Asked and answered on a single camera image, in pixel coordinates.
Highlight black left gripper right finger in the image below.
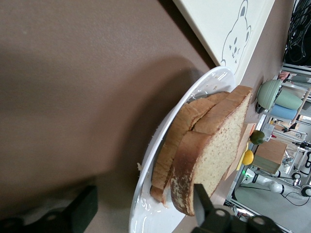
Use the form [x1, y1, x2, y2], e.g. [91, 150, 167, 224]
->
[191, 183, 289, 233]

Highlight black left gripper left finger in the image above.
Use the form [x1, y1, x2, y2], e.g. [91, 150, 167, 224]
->
[0, 185, 98, 233]

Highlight round white plate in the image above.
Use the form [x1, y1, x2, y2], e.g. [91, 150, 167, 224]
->
[128, 66, 236, 233]

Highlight slice of brown bread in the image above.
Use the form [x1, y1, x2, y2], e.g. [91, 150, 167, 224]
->
[170, 85, 253, 216]

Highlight bread slice with filling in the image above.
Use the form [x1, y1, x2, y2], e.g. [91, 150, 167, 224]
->
[150, 91, 230, 203]

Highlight yellow lemon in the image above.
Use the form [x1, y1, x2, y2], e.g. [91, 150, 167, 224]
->
[242, 150, 255, 166]

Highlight wooden box with grey side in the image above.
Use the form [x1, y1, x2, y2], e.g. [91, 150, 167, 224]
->
[252, 139, 289, 173]

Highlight green avocado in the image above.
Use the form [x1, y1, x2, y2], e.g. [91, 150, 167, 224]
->
[249, 130, 265, 146]

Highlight light blue cup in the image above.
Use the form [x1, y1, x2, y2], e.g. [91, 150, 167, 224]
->
[270, 104, 298, 120]

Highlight pale green bowl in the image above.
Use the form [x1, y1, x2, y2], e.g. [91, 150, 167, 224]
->
[257, 79, 282, 110]

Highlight pale green cup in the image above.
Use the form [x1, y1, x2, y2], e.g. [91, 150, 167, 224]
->
[274, 91, 303, 110]

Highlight wooden dowel stick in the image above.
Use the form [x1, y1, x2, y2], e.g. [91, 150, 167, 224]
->
[291, 87, 311, 123]

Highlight cream bear print tray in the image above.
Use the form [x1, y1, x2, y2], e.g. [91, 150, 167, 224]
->
[172, 0, 276, 76]

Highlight white wire rack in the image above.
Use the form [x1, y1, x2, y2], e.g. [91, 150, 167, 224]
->
[264, 79, 311, 116]

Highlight black hanging cable bundle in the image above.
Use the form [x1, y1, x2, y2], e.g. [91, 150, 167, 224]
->
[283, 0, 311, 67]

